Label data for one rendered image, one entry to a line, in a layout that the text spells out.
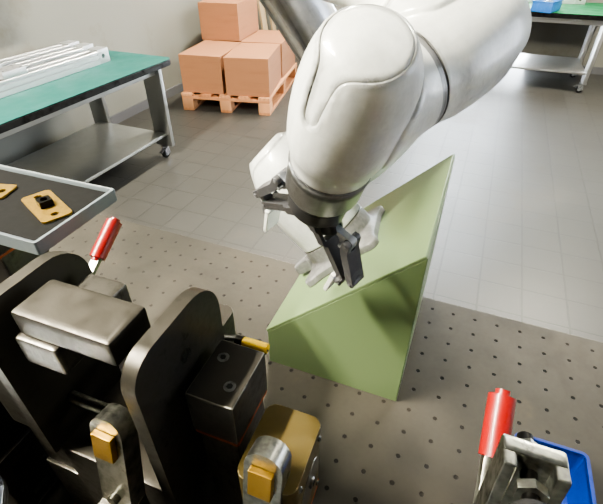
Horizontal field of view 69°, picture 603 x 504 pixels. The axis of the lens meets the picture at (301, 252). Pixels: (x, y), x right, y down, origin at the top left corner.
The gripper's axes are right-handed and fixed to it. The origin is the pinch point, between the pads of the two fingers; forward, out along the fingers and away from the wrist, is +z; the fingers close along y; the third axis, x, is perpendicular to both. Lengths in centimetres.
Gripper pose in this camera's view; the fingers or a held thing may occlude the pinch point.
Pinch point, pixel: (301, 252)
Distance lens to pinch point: 69.3
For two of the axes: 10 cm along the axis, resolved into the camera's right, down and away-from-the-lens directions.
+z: -1.3, 3.8, 9.2
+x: -7.0, 6.2, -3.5
